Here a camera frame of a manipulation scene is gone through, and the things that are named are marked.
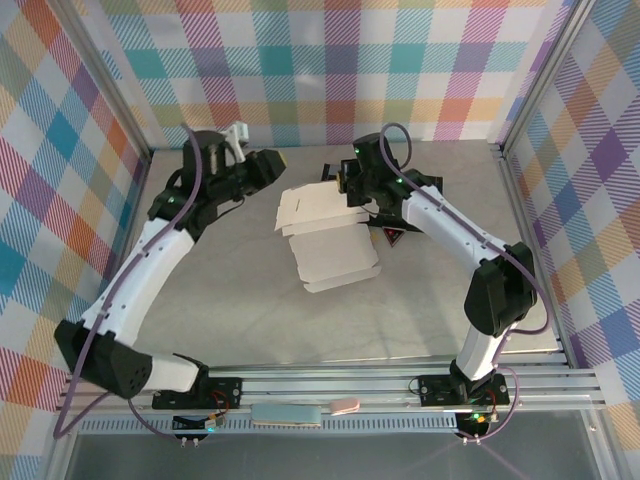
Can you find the white paper box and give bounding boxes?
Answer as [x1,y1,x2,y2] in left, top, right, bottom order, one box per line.
[273,180,384,295]

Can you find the black packet with red triangle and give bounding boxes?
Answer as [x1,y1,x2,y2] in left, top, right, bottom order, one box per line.
[321,162,445,250]

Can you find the pink eraser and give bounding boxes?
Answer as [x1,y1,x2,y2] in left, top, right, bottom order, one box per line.
[329,397,362,417]

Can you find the blue flat pad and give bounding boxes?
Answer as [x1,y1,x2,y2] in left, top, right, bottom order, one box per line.
[251,403,323,429]

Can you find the circuit board with teal light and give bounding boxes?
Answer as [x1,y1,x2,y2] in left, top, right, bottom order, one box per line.
[172,413,222,434]

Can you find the circuit board with orange plug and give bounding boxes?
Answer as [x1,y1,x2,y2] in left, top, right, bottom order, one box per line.
[458,410,496,429]

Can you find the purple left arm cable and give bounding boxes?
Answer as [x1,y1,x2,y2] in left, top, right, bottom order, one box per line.
[52,122,211,444]

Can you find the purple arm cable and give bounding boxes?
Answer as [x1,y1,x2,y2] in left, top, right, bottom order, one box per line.
[52,122,211,444]
[379,122,550,444]

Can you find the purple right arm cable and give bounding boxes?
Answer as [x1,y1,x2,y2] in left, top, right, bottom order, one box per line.
[379,122,550,444]

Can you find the aluminium table side rail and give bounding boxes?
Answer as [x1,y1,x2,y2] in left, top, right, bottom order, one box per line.
[130,147,154,221]
[494,142,574,369]

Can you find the aluminium frame post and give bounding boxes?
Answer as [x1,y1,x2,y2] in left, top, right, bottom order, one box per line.
[498,0,597,154]
[53,0,154,156]

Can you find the slotted aluminium base rail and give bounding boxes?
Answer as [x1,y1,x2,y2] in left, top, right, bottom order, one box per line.
[207,367,604,401]

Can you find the perforated aluminium cable duct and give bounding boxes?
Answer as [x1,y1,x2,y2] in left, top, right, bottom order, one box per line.
[64,413,464,437]

